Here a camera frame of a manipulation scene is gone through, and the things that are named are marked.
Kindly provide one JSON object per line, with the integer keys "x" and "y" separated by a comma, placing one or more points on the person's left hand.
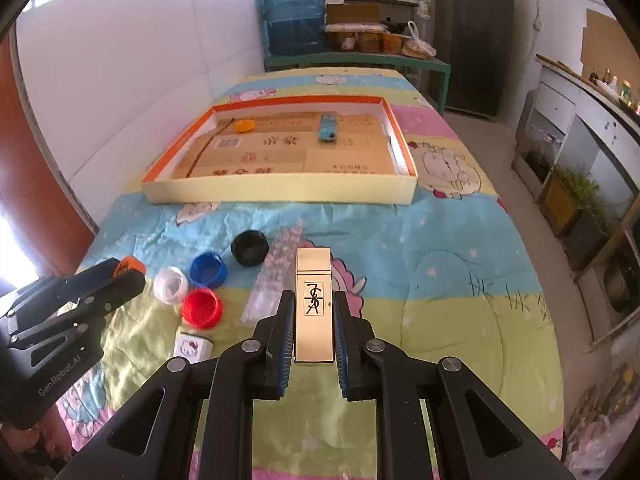
{"x": 51, "y": 430}

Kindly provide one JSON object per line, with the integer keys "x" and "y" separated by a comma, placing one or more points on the orange round tape measure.
{"x": 127, "y": 264}

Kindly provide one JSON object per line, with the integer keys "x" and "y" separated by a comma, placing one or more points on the white plastic bottle cap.
{"x": 171, "y": 285}

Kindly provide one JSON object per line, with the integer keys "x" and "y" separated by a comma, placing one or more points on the clear patterned plastic case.
{"x": 277, "y": 275}

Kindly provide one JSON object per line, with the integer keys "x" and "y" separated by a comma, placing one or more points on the colourful cartoon bed sheet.
{"x": 314, "y": 233}

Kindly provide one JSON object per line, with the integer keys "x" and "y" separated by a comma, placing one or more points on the dark grey refrigerator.
{"x": 474, "y": 38}

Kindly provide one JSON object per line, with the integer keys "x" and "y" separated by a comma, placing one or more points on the blue water jug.
{"x": 294, "y": 27}

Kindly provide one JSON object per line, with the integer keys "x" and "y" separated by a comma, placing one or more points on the blue plastic bottle cap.
{"x": 208, "y": 270}

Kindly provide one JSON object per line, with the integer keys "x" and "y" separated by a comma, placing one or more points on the white Hello Kitty box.
{"x": 194, "y": 348}

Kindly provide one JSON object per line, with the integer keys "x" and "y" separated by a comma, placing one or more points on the brown cardboard box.
{"x": 353, "y": 13}

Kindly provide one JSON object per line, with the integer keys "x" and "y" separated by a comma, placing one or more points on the teal floral lighter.
{"x": 328, "y": 127}

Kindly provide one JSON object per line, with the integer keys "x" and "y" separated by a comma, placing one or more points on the gold YSL rectangular box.
{"x": 313, "y": 306}

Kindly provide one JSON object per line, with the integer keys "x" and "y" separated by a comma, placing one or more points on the orange-rimmed cardboard tray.
{"x": 282, "y": 159}

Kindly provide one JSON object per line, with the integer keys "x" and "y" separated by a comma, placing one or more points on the white cabinet counter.
{"x": 569, "y": 122}

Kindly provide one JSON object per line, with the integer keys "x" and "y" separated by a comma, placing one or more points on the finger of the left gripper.
{"x": 39, "y": 300}
{"x": 94, "y": 307}

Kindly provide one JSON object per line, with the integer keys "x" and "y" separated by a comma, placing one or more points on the black plastic bottle cap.
{"x": 250, "y": 248}

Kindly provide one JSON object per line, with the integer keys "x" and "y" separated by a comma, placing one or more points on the white plastic bag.
{"x": 415, "y": 46}

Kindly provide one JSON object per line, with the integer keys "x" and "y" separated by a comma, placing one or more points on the red plastic bottle cap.
{"x": 202, "y": 308}

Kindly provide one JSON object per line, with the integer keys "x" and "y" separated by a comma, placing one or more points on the potted green plant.
{"x": 566, "y": 195}

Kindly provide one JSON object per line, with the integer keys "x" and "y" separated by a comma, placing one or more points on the orange plastic bottle cap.
{"x": 244, "y": 125}

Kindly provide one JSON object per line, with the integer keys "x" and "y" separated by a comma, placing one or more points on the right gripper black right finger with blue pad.
{"x": 433, "y": 420}

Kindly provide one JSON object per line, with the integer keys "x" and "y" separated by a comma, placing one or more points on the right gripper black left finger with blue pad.
{"x": 194, "y": 420}

